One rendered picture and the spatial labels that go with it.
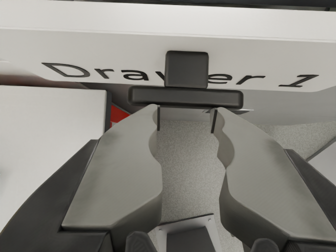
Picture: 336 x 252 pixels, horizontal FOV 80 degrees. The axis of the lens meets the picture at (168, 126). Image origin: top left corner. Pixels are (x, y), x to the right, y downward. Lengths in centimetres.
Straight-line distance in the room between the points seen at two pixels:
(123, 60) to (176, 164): 91
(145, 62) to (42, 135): 21
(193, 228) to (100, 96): 92
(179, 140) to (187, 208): 34
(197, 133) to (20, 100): 84
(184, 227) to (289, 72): 99
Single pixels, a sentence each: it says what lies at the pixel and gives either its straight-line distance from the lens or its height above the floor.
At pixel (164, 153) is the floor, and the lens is 104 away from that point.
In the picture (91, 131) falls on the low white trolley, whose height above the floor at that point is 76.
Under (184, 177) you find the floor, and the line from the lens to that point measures 106.
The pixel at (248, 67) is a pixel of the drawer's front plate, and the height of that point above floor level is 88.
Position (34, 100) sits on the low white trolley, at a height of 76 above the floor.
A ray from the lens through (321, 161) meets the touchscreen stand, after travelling 125.
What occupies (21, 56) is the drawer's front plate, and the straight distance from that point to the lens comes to 20.
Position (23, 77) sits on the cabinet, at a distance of 39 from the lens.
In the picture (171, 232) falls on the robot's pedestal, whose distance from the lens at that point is 112.
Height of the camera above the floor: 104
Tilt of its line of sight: 87 degrees down
